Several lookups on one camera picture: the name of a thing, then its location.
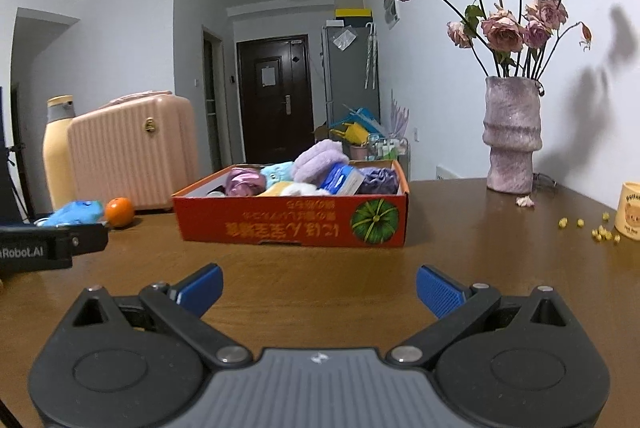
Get yellow and blue bags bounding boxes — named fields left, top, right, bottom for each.
left=327, top=107, right=389, bottom=147

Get black tripod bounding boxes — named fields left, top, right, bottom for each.
left=0, top=142, right=32, bottom=225

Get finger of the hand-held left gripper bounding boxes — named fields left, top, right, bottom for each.
left=67, top=223, right=110, bottom=255

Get white soft item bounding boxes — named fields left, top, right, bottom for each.
left=282, top=181, right=331, bottom=197

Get dark brown door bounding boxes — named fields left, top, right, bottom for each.
left=235, top=34, right=312, bottom=164

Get purple feather decoration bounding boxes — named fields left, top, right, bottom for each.
left=389, top=90, right=411, bottom=139

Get scattered yellow crumbs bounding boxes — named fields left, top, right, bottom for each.
left=557, top=210, right=624, bottom=245

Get blue tissue packet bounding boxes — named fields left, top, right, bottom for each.
left=318, top=163, right=365, bottom=197

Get yellow soft item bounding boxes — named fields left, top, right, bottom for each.
left=257, top=181, right=294, bottom=198

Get pink ribbed suitcase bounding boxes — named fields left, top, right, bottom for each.
left=67, top=90, right=201, bottom=212

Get lavender fluffy sock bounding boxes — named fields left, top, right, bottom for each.
left=292, top=139, right=350, bottom=184

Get orange cardboard box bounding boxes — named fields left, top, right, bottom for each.
left=171, top=159, right=411, bottom=249

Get clear plastic bag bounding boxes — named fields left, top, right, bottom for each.
left=332, top=28, right=359, bottom=52

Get wire storage cart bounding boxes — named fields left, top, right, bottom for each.
left=367, top=133, right=412, bottom=182

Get orange tangerine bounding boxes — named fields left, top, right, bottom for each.
left=104, top=196, right=136, bottom=229

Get blue plush toy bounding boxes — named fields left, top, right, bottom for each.
left=37, top=199, right=106, bottom=229

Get pink textured vase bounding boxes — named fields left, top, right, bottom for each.
left=482, top=75, right=544, bottom=195

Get grey refrigerator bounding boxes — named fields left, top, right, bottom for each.
left=321, top=24, right=381, bottom=139

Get white board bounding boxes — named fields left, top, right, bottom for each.
left=436, top=163, right=489, bottom=182

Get cream bear cup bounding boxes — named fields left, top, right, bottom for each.
left=613, top=180, right=640, bottom=242

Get cream bottle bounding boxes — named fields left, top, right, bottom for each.
left=42, top=95, right=76, bottom=212

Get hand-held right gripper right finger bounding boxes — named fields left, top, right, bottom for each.
left=388, top=265, right=571, bottom=370

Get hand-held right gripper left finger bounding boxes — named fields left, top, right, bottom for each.
left=70, top=263, right=251, bottom=370

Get light blue plush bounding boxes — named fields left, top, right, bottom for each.
left=259, top=161, right=296, bottom=189

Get folded clear umbrella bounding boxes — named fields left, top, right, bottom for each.
left=363, top=22, right=379, bottom=90

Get purple satin hair bonnet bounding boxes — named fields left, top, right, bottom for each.
left=224, top=167, right=268, bottom=197

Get purple knit drawstring pouch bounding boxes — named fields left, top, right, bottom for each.
left=355, top=167, right=401, bottom=196

